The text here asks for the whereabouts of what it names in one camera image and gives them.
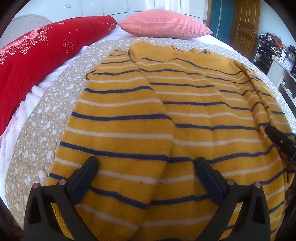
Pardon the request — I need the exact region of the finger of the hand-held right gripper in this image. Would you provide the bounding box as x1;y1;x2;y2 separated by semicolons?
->
279;148;296;166
265;125;296;152

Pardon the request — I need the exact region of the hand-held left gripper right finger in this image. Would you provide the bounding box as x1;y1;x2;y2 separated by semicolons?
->
194;157;271;241

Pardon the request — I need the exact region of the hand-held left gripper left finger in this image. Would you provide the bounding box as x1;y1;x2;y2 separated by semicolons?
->
23;156;100;241

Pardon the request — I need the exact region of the yellow striped sweater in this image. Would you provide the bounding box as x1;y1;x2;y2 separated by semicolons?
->
46;42;295;241

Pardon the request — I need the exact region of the white cabinet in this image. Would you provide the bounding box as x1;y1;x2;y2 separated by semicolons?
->
266;60;296;105

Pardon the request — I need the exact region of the beige heart-print quilt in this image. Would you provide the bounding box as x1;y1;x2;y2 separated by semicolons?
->
4;37;288;209

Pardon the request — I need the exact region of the black mantel clock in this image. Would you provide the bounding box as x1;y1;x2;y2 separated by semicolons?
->
286;46;296;70

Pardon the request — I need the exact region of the wooden panel door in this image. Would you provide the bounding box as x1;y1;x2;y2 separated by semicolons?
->
231;0;262;61

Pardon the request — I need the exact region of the teal glass door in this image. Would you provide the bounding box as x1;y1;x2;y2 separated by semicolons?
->
209;0;235;43

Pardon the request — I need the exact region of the red floral pillow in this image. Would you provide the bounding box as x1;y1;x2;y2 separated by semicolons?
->
0;16;117;136

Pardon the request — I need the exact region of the pink ribbed pillow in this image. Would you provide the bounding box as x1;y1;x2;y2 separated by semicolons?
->
117;9;213;39

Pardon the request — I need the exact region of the white bed headboard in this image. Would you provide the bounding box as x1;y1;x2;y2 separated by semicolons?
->
0;14;52;40

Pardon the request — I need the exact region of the white glossy wardrobe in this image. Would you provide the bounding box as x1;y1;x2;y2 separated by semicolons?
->
80;0;210;24

